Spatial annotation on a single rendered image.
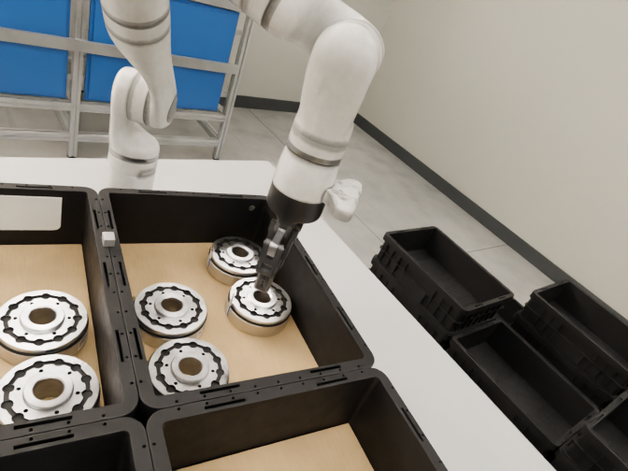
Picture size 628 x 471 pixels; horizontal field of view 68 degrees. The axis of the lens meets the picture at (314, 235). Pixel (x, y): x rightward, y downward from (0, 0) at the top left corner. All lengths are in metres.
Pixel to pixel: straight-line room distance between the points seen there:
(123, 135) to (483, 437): 0.88
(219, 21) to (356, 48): 2.21
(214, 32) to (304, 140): 2.17
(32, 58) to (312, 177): 2.07
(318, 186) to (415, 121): 3.61
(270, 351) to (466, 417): 0.45
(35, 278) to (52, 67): 1.84
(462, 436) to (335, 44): 0.74
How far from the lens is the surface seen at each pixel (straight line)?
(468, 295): 1.78
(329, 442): 0.66
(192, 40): 2.65
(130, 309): 0.59
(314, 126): 0.53
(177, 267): 0.81
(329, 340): 0.70
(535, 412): 1.71
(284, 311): 0.74
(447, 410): 1.00
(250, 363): 0.70
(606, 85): 3.44
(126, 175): 0.97
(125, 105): 0.91
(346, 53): 0.49
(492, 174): 3.71
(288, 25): 0.52
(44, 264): 0.80
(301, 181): 0.55
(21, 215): 0.80
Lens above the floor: 1.35
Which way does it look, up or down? 31 degrees down
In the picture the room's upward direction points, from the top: 23 degrees clockwise
